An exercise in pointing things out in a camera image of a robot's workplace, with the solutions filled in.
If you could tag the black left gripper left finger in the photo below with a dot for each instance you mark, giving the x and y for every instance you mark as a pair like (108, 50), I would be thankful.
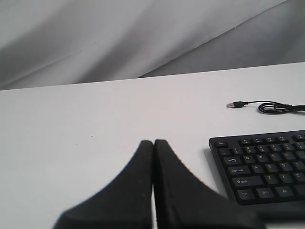
(125, 203)

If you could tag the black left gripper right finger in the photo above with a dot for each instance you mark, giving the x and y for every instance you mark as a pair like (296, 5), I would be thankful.
(182, 201)

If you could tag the grey backdrop cloth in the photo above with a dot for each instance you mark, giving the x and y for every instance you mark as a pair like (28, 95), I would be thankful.
(57, 42)

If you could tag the black acer keyboard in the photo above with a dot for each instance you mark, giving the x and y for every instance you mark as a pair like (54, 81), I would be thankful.
(261, 168)

